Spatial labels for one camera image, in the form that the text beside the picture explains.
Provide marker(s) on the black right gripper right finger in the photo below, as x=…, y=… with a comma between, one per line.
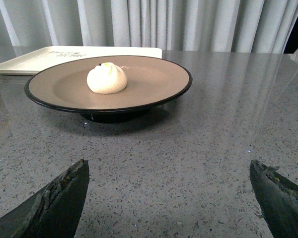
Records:
x=278, y=199

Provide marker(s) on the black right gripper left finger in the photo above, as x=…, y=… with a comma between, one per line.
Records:
x=54, y=211

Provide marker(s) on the tan plate with black rim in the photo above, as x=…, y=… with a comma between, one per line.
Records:
x=151, y=82

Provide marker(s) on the white steamed bun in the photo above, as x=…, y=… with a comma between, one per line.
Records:
x=106, y=78

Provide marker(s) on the cream rectangular tray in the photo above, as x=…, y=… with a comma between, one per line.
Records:
x=41, y=59

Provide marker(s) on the grey pleated curtain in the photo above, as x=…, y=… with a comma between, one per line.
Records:
x=246, y=26

